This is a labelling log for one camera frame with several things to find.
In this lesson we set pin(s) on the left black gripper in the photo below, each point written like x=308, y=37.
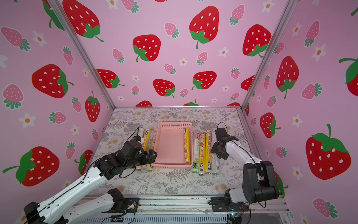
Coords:
x=146, y=160

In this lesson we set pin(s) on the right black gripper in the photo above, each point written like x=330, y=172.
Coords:
x=217, y=150

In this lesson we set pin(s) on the clear white wrap roll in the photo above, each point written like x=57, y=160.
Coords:
x=215, y=163

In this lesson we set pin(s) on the yellow wrap roll blue label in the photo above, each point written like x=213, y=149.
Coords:
x=208, y=157

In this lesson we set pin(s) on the yellow wrap roll red label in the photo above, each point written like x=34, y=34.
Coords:
x=202, y=154

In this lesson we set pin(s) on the white green grape wrap roll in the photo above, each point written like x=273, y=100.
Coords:
x=196, y=152

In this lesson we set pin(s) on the slim yellow wrap roll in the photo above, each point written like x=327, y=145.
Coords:
x=187, y=153
x=152, y=144

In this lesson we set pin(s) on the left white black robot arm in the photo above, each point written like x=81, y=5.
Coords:
x=62, y=209

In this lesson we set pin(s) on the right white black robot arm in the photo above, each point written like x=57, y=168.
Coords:
x=258, y=180

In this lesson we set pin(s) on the large yellow wrap roll left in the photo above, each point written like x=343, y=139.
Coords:
x=145, y=143

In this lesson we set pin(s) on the pink plastic perforated basket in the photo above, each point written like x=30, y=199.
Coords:
x=169, y=145

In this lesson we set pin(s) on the white green wrap roll left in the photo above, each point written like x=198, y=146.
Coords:
x=140, y=133

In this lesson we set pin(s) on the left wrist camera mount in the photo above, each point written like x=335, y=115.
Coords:
x=137, y=138

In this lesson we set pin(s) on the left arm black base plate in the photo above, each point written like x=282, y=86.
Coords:
x=128, y=203

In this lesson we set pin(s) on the aluminium front rail frame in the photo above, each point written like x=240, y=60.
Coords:
x=180, y=209

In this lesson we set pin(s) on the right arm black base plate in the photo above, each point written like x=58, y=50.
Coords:
x=224, y=204

